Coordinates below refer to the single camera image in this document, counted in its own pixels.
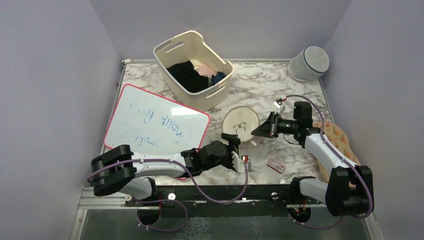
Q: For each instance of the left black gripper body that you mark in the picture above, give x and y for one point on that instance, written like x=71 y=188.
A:
x=233 y=145

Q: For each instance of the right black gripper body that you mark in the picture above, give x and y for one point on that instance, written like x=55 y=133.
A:
x=281 y=126

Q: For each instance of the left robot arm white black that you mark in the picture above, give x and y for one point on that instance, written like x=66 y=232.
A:
x=121 y=170

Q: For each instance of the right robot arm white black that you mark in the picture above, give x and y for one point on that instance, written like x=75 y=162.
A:
x=349 y=190

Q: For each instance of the cream plastic laundry basket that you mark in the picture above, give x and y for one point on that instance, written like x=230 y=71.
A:
x=190 y=46

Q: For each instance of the small red white card box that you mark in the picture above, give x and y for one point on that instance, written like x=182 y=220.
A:
x=276 y=165

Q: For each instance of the carrot pattern round cushion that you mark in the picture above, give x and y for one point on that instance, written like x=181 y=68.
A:
x=339 y=139

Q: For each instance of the blue garment in basket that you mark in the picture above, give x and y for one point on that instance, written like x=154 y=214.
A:
x=218 y=77

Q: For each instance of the pink garment in basket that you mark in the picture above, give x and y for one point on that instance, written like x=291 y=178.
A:
x=205 y=70

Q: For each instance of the black garment in basket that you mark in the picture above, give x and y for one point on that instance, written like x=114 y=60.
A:
x=185 y=74

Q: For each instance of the red framed whiteboard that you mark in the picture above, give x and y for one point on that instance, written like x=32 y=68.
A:
x=154 y=126

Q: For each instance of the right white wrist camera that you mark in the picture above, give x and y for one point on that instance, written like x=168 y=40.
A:
x=280 y=105

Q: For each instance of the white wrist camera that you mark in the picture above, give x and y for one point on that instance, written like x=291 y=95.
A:
x=280 y=105
x=240 y=163

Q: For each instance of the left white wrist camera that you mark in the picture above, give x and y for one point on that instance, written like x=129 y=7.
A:
x=240 y=163

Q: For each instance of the black mounting rail base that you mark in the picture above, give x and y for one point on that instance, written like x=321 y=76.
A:
x=275 y=200

